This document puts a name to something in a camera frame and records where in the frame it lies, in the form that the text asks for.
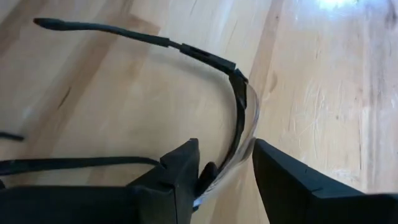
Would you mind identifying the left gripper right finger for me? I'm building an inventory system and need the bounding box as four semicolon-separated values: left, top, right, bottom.
252;139;398;224

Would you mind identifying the black looped cable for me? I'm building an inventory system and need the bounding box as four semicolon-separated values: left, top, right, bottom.
0;17;261;212

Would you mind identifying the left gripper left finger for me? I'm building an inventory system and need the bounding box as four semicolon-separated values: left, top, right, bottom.
0;138;200;224

